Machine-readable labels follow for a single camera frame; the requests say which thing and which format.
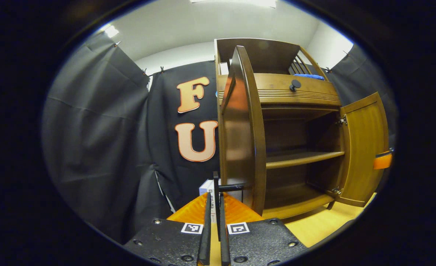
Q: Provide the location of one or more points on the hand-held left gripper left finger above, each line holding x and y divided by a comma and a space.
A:
205, 244

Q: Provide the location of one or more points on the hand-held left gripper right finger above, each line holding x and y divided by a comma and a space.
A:
224, 247

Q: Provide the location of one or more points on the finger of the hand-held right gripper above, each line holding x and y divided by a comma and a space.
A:
383, 160

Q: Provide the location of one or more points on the wooden shoe cabinet door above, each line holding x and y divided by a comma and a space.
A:
362, 147
240, 129

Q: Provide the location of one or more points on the wooden double-door shoe cabinet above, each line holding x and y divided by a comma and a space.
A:
299, 157

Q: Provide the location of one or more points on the small white box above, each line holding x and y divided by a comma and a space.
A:
206, 187

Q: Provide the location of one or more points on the wooden drawer with black knob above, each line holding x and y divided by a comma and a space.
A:
306, 92

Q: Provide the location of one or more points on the blue folded cloth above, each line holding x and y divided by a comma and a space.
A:
309, 77

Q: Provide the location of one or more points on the black backdrop cloth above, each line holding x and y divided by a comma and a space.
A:
99, 129

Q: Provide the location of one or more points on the white binder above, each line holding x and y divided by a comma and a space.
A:
224, 68

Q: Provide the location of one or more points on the small ceiling light panel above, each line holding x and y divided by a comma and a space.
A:
111, 31

